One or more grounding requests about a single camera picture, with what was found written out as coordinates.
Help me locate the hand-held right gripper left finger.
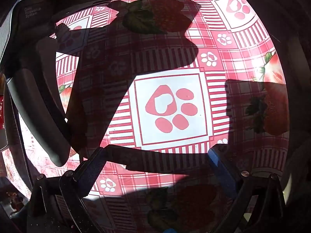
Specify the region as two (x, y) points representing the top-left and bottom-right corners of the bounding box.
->
(26, 147), (110, 233)

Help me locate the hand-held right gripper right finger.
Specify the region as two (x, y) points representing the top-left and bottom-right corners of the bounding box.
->
(208, 144), (287, 233)

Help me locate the pink plaid strawberry tablecloth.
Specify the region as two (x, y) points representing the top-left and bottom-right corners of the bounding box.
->
(2, 0), (291, 233)

